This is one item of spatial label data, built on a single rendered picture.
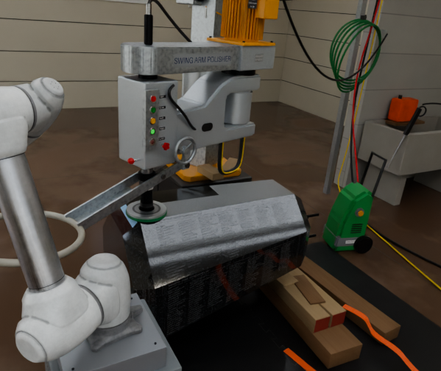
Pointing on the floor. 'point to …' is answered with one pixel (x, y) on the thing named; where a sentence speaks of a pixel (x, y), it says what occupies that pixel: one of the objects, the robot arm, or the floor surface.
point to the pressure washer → (352, 216)
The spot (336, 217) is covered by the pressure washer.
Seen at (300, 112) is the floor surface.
